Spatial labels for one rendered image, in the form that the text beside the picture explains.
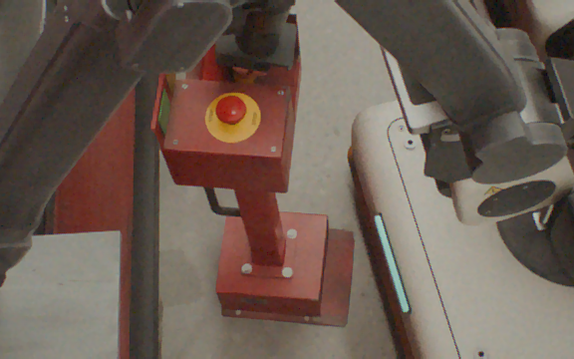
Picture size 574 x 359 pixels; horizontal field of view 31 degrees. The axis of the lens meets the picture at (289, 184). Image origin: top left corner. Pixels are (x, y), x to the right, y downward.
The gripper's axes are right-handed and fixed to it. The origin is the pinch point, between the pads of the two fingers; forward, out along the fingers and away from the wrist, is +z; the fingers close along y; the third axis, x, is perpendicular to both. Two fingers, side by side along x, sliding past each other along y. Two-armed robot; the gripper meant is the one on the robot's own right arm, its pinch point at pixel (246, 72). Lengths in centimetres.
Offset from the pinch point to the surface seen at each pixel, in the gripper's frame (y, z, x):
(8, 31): 31.0, -7.1, 4.6
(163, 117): 10.1, -6.0, 12.1
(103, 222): 16.3, 25.5, 15.8
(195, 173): 4.6, 3.3, 14.9
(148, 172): 11, 73, -14
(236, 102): 1.3, -7.8, 9.1
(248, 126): -0.8, -5.4, 10.9
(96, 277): 14.1, -23.5, 40.0
